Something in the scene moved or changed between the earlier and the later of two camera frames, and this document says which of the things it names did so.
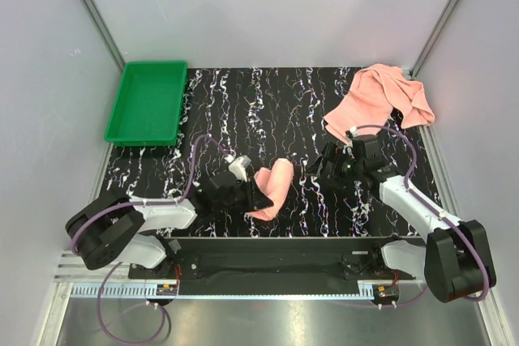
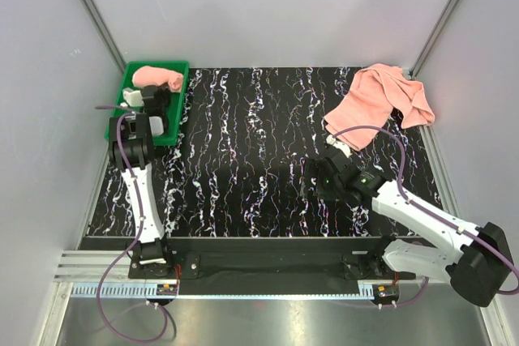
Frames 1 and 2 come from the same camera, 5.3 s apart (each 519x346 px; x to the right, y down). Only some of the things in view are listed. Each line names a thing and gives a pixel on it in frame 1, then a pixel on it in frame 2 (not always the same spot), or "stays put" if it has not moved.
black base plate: (293, 266) stays put
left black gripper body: (242, 198) → (165, 98)
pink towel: (375, 92) stays put
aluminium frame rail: (73, 268) stays put
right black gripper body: (345, 167) → (324, 188)
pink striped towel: (274, 185) → (147, 75)
